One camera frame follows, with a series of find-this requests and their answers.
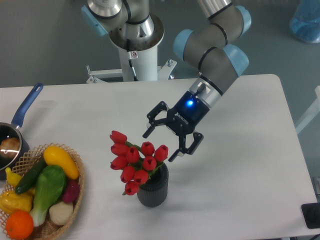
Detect woven wicker basket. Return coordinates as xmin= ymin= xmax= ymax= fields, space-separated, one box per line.
xmin=0 ymin=143 xmax=85 ymax=240

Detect small yellow banana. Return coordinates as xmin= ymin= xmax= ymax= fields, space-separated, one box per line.
xmin=5 ymin=167 xmax=36 ymax=196

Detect yellow squash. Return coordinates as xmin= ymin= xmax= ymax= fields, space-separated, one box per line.
xmin=43 ymin=145 xmax=80 ymax=180

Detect yellow bell pepper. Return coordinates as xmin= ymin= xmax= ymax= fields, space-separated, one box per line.
xmin=0 ymin=190 xmax=33 ymax=215

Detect blue handled saucepan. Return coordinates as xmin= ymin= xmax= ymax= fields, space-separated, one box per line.
xmin=0 ymin=83 xmax=44 ymax=181

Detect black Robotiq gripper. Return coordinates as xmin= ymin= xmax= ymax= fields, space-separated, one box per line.
xmin=142 ymin=90 xmax=211 ymax=163

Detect green bok choy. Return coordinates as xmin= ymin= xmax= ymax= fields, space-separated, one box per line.
xmin=30 ymin=165 xmax=66 ymax=227

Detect white metal frame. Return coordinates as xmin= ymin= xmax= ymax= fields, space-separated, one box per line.
xmin=295 ymin=85 xmax=320 ymax=134

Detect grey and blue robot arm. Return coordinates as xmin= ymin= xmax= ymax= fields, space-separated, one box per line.
xmin=81 ymin=0 xmax=251 ymax=161

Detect dark green cucumber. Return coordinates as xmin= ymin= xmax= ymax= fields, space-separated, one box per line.
xmin=15 ymin=156 xmax=47 ymax=194

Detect dark grey ribbed vase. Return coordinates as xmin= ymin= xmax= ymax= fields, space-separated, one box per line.
xmin=137 ymin=163 xmax=169 ymax=208

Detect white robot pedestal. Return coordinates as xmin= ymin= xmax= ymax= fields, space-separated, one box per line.
xmin=86 ymin=13 xmax=177 ymax=83

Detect orange fruit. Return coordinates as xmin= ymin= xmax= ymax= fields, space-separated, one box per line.
xmin=5 ymin=210 xmax=34 ymax=240

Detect black device at table edge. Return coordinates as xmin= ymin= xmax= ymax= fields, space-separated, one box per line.
xmin=301 ymin=202 xmax=320 ymax=229

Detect blue transparent bag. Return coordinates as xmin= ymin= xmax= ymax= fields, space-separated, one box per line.
xmin=289 ymin=0 xmax=320 ymax=44

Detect purple red onion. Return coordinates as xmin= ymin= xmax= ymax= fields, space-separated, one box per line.
xmin=61 ymin=179 xmax=80 ymax=203

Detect white garlic bulb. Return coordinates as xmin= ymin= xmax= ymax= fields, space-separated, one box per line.
xmin=49 ymin=201 xmax=74 ymax=226

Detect brown bread roll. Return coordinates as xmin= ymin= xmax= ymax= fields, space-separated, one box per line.
xmin=0 ymin=137 xmax=20 ymax=160

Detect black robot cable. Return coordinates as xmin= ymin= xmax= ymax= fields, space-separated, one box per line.
xmin=125 ymin=38 xmax=139 ymax=82

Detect red tulip bouquet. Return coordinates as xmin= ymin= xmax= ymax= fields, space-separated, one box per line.
xmin=109 ymin=130 xmax=169 ymax=196

